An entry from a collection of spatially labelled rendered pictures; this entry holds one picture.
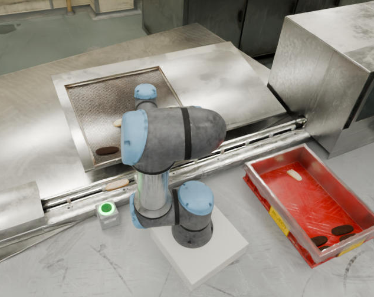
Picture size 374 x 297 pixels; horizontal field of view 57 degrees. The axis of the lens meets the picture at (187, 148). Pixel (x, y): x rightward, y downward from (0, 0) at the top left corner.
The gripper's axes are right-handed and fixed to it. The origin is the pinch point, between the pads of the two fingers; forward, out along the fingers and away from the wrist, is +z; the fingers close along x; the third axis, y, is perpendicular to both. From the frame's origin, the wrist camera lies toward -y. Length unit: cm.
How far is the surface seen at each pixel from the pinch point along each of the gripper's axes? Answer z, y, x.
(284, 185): 12, -51, 28
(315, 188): 12, -63, 34
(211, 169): 7.8, -23.7, 9.3
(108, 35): 96, -61, -291
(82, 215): 8.7, 32.4, 9.9
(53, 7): 89, -14, -369
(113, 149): 3.3, 12.2, -14.2
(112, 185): 7.8, 18.1, 1.2
